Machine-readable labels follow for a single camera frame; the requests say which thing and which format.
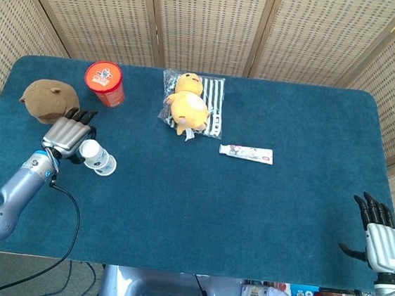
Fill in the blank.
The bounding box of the brown capybara plush toy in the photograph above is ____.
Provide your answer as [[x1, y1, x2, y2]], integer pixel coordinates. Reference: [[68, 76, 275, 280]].
[[17, 77, 84, 128]]

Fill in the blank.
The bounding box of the white paper cup fern print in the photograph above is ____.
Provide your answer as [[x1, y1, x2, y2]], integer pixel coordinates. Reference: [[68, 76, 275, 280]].
[[77, 138, 105, 167]]

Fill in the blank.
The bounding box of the yellow plush toy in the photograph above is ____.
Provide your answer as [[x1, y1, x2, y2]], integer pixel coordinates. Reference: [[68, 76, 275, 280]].
[[161, 70, 214, 145]]

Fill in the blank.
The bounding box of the white toothpaste tube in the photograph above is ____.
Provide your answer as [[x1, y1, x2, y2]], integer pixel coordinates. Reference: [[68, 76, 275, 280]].
[[217, 143, 275, 166]]

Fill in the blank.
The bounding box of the silver robot torso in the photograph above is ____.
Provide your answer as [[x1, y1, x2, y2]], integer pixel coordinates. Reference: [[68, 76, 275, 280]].
[[96, 264, 252, 296]]

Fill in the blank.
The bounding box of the woven bamboo folding screen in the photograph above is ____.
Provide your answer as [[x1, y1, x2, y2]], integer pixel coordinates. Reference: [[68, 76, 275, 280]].
[[0, 0, 395, 233]]

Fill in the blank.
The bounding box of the small blue box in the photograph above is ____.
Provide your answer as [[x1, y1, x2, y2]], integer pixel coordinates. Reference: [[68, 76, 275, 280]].
[[289, 283, 321, 296]]

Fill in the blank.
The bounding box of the red lidded snack tub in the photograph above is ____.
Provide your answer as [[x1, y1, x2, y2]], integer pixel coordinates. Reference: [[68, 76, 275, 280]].
[[82, 59, 129, 110]]

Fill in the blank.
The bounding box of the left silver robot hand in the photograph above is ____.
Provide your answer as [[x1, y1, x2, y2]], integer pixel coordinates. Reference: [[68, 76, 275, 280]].
[[39, 104, 100, 166]]

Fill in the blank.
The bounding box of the striped plastic package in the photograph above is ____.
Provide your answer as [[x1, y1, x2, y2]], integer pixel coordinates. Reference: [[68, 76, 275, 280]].
[[155, 68, 228, 140]]

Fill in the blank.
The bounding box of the white paper cup with text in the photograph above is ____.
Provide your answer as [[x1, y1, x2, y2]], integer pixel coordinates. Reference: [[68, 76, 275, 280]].
[[93, 160, 117, 178]]

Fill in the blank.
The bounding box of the blue carpet table mat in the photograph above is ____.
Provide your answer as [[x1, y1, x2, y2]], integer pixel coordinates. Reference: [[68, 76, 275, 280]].
[[0, 51, 395, 295]]

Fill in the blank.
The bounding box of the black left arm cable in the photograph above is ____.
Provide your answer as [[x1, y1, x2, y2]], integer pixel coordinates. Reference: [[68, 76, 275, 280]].
[[0, 174, 85, 296]]

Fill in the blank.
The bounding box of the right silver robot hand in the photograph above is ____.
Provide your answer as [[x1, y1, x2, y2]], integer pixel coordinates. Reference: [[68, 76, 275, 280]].
[[335, 190, 395, 275]]

